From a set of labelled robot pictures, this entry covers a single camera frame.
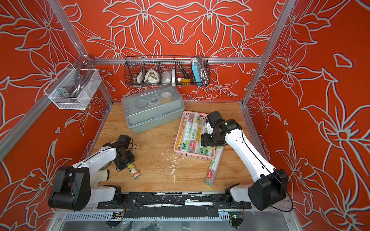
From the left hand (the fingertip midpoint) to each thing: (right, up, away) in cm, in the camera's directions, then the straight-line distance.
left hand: (131, 161), depth 88 cm
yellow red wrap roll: (+31, +14, +5) cm, 34 cm away
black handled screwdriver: (+33, +59, +7) cm, 68 cm away
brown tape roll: (+1, +9, -31) cm, 32 cm away
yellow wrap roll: (+43, +18, +8) cm, 47 cm away
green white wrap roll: (+44, +8, 0) cm, 45 cm away
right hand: (+44, +14, -11) cm, 47 cm away
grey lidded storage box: (+12, +33, +2) cm, 36 cm away
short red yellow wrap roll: (+4, -3, -7) cm, 8 cm away
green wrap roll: (+48, +7, -1) cm, 48 cm away
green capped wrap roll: (+33, +10, -3) cm, 35 cm away
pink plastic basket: (+34, +6, -3) cm, 35 cm away
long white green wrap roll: (+48, -6, -10) cm, 49 cm away
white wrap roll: (+39, +13, 0) cm, 41 cm away
